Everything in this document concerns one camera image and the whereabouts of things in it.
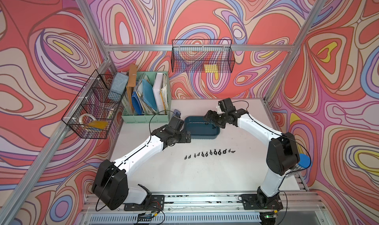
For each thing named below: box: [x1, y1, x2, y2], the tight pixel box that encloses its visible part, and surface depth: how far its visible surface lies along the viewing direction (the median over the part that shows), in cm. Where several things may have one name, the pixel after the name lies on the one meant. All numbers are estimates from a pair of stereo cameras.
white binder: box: [152, 73, 169, 114], surface depth 95 cm
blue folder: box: [131, 78, 158, 115], surface depth 95 cm
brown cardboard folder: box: [125, 63, 138, 115], surface depth 90 cm
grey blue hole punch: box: [171, 108, 182, 119], surface depth 110 cm
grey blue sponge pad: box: [107, 72, 129, 101], surface depth 82 cm
